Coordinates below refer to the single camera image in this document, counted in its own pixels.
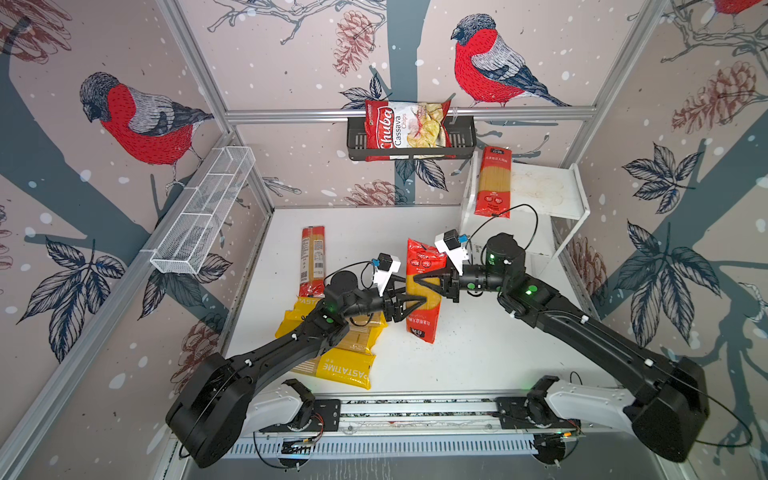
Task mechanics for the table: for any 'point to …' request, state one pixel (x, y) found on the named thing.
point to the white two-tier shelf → (540, 194)
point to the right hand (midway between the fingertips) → (410, 282)
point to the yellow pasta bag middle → (361, 337)
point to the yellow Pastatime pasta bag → (348, 360)
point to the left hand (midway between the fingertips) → (419, 295)
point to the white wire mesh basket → (202, 209)
